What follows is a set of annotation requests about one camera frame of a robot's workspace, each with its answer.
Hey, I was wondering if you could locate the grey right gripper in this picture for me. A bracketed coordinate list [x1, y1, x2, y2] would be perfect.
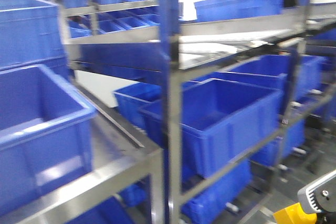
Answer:
[297, 170, 335, 223]

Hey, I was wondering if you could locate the yellow toy brick block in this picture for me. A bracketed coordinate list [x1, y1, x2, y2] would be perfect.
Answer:
[273, 202, 318, 224]

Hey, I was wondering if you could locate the blue bin on shelf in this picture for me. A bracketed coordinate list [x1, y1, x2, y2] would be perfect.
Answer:
[139, 79, 282, 178]

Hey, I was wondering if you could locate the large blue bin front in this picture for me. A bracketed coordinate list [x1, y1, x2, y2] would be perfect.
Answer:
[1, 65, 96, 215]

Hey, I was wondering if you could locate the steel shelving rack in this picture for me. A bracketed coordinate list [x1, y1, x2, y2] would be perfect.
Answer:
[1, 0, 335, 223]

